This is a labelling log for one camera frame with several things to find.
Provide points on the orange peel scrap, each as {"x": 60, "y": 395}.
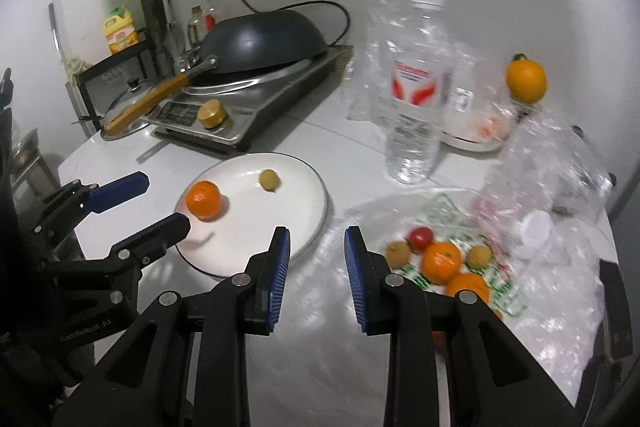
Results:
{"x": 489, "y": 127}

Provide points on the silver induction cooker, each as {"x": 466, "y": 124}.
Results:
{"x": 260, "y": 107}

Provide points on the clear plastic water bottle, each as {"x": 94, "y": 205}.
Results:
{"x": 415, "y": 107}

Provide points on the white shallow bowl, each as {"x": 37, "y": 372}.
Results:
{"x": 470, "y": 139}

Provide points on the yellow oil bottle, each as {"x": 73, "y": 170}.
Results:
{"x": 119, "y": 31}

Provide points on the black metal rack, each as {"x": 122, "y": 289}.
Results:
{"x": 115, "y": 64}

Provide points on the red-capped sauce bottle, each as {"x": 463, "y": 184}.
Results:
{"x": 212, "y": 9}

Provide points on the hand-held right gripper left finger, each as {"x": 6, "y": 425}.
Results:
{"x": 280, "y": 277}

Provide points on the white plastic cap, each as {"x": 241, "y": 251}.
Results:
{"x": 535, "y": 227}

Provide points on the green printed plastic bag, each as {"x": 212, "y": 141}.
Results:
{"x": 380, "y": 217}

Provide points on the red cherry tomato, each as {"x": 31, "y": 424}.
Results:
{"x": 421, "y": 238}

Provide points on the crumpled clear plastic bag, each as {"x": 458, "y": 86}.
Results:
{"x": 550, "y": 167}

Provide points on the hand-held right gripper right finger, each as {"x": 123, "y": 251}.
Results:
{"x": 355, "y": 277}

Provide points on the yellow-green longan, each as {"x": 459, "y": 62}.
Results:
{"x": 269, "y": 179}

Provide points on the large orange with stem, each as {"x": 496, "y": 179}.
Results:
{"x": 525, "y": 79}

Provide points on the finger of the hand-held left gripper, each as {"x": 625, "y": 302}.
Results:
{"x": 120, "y": 192}
{"x": 150, "y": 237}

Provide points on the glass pot lid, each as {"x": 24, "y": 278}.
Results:
{"x": 116, "y": 104}

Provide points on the yellow-green small fruit right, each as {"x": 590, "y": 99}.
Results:
{"x": 479, "y": 255}

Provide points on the dark chair back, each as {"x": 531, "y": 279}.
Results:
{"x": 617, "y": 307}

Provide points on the orange mandarin with leaf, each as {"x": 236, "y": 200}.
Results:
{"x": 441, "y": 262}

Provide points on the white round plate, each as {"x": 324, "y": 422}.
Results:
{"x": 280, "y": 202}

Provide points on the grey metal stool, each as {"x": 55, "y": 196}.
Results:
{"x": 27, "y": 149}

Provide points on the brown longan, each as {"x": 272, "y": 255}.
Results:
{"x": 400, "y": 253}

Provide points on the gold cooker knob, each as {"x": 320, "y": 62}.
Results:
{"x": 210, "y": 112}

